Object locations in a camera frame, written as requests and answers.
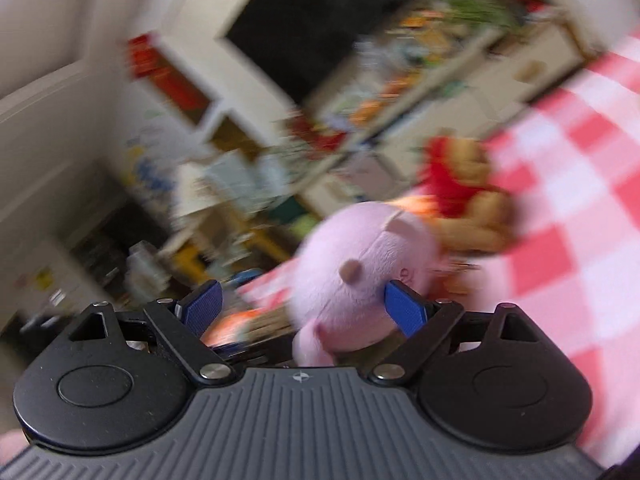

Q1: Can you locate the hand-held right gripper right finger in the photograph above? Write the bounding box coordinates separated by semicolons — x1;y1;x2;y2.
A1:
367;280;544;387

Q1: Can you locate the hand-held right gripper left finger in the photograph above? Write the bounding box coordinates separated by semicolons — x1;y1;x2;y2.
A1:
67;280;237;387

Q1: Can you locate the pink plush toy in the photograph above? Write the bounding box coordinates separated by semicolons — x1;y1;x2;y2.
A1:
290;201;446;367

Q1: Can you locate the yellow bear plush toy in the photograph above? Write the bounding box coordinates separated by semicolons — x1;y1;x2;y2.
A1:
417;136;516;257

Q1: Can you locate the red white checked tablecloth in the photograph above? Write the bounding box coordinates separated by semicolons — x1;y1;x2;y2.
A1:
240;30;640;471

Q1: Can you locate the red Chinese knot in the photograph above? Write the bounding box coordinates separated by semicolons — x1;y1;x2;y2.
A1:
127;35;210;122

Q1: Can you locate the cream TV cabinet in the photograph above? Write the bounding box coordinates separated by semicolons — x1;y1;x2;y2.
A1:
280;25;587;211

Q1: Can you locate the black television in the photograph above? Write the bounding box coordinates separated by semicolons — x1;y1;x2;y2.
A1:
225;0;441;105

